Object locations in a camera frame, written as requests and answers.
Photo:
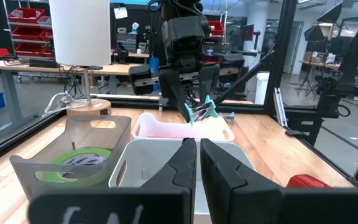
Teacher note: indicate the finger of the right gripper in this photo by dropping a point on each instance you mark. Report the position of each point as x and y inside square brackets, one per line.
[208, 82]
[171, 87]

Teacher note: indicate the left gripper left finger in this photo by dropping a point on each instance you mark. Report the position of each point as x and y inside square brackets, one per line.
[154, 205]

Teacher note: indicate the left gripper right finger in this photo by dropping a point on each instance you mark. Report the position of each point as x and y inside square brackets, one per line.
[247, 202]

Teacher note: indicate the teal staple remover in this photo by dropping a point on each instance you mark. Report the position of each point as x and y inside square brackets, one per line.
[210, 109]

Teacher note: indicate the grey staple remover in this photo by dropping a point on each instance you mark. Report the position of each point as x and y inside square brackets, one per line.
[228, 117]

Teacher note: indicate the green tape roll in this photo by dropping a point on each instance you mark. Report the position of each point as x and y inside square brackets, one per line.
[104, 153]

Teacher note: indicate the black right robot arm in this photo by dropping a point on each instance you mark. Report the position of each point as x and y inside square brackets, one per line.
[179, 7]

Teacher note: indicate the red stapler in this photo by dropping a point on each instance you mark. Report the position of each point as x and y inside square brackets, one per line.
[306, 182]

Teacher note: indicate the white plastic bin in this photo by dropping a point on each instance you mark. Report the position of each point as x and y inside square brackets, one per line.
[154, 127]

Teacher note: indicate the grey plastic bin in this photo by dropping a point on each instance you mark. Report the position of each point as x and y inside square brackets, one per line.
[148, 158]

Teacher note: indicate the white waste bin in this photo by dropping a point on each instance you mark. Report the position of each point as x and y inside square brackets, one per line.
[261, 88]

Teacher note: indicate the white paper note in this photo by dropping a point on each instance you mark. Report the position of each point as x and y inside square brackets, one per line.
[120, 13]

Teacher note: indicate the white shade table lamp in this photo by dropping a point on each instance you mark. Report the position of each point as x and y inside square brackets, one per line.
[79, 31]

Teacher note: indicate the wooden top desk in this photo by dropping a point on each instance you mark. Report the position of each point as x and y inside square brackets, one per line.
[26, 68]

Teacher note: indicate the black equipment stand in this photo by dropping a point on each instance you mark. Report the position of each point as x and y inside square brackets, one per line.
[331, 93]

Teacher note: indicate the brown translucent bin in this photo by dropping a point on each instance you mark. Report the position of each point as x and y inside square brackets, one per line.
[23, 174]

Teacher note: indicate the black softbox light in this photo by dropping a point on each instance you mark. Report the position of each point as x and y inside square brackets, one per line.
[331, 14]

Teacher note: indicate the metal storage shelf rack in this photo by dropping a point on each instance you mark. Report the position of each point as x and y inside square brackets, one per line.
[6, 31]

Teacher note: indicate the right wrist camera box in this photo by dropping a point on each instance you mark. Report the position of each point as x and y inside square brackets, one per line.
[183, 37]

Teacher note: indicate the white bracket strip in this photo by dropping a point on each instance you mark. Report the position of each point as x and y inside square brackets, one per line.
[280, 105]

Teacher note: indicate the black aluminium frame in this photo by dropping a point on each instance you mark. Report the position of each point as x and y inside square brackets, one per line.
[280, 46]

